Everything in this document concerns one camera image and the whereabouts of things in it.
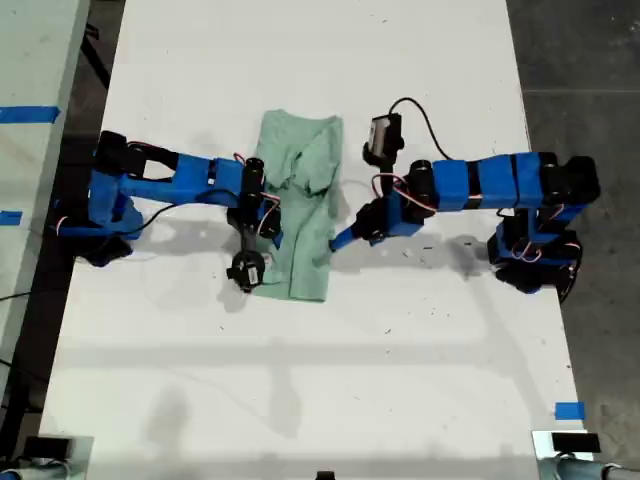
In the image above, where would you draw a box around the black camera box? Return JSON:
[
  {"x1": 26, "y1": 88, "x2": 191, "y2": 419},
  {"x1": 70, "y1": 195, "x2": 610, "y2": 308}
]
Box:
[
  {"x1": 225, "y1": 251, "x2": 274, "y2": 295},
  {"x1": 362, "y1": 113, "x2": 405, "y2": 165}
]

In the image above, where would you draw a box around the black metal frame leg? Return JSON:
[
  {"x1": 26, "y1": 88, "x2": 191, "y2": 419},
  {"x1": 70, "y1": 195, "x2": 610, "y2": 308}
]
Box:
[{"x1": 82, "y1": 9, "x2": 114, "y2": 89}]

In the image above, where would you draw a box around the grey stand tube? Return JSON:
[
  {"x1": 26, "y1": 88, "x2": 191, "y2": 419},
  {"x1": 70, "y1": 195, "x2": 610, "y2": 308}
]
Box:
[
  {"x1": 0, "y1": 455, "x2": 70, "y2": 480},
  {"x1": 538, "y1": 453, "x2": 626, "y2": 480}
]

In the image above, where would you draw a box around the long blue tape strip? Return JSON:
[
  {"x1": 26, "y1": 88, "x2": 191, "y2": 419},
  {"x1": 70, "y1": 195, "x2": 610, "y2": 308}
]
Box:
[{"x1": 0, "y1": 104, "x2": 63, "y2": 124}]

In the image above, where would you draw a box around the black camera cable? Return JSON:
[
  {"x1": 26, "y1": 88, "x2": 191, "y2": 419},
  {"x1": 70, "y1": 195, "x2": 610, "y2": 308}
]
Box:
[
  {"x1": 388, "y1": 97, "x2": 457, "y2": 162},
  {"x1": 130, "y1": 202, "x2": 177, "y2": 240}
]

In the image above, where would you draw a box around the pale green T-shirt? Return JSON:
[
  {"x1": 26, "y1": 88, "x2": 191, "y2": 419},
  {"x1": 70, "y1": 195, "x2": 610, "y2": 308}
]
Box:
[{"x1": 249, "y1": 108, "x2": 346, "y2": 305}]

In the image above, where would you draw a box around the white bracket plate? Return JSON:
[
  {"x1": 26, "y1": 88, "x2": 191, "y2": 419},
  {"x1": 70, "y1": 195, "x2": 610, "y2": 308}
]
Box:
[
  {"x1": 18, "y1": 433, "x2": 95, "y2": 480},
  {"x1": 530, "y1": 428, "x2": 609, "y2": 464}
]

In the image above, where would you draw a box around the black clamp block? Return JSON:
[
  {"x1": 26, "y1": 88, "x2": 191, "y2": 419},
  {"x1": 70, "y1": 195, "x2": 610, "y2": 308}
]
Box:
[
  {"x1": 23, "y1": 436, "x2": 71, "y2": 459},
  {"x1": 551, "y1": 432, "x2": 601, "y2": 454}
]

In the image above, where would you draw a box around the thin black floor cable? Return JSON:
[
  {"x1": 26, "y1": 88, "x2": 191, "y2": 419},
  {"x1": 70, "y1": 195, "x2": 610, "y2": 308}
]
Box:
[{"x1": 0, "y1": 285, "x2": 37, "y2": 302}]

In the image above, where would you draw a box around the white side table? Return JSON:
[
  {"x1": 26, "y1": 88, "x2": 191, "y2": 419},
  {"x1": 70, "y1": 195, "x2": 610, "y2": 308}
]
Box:
[{"x1": 0, "y1": 0, "x2": 92, "y2": 401}]

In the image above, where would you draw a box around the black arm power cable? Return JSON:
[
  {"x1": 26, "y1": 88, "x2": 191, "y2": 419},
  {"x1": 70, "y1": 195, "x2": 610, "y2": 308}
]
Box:
[{"x1": 557, "y1": 244, "x2": 585, "y2": 305}]

